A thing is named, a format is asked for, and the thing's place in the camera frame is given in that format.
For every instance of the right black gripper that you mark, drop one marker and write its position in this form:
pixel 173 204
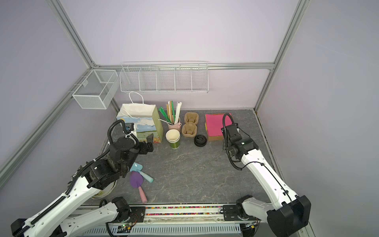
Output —
pixel 226 145

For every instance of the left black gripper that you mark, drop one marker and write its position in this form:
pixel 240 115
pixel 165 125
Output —
pixel 144 150

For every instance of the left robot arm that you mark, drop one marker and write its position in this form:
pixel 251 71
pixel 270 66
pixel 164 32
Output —
pixel 45 223

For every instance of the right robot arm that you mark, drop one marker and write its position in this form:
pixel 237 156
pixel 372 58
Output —
pixel 266 177

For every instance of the teal toy shovel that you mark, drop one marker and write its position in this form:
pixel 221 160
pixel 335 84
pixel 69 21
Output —
pixel 138 168

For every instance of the pink napkin stack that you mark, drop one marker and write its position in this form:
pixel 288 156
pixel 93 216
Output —
pixel 214 124

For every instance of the purple pink toy shovel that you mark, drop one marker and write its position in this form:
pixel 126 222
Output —
pixel 136 181

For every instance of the painted paper gift bag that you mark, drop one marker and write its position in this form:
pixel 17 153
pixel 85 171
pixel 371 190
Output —
pixel 145 117

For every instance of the stack of green paper cups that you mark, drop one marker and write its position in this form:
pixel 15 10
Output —
pixel 173 137

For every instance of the cardboard cup carrier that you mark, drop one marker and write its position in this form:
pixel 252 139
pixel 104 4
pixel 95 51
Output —
pixel 189 129

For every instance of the potted green plant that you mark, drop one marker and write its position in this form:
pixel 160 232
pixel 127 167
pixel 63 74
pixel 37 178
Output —
pixel 103 192

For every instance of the green stirrer sticks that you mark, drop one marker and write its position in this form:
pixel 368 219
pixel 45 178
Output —
pixel 165 114

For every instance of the pink utensil holder cup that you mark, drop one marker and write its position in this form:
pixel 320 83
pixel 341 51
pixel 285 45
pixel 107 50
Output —
pixel 176 126

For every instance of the white wrapped straws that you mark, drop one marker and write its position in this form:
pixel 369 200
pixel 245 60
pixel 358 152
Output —
pixel 177 115

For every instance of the small white wire basket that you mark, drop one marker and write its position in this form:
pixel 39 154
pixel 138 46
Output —
pixel 97 89

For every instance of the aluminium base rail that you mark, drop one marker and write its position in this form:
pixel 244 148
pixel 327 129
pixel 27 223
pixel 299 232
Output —
pixel 137 216

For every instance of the wide white wire basket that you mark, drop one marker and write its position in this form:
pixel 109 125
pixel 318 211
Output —
pixel 164 77

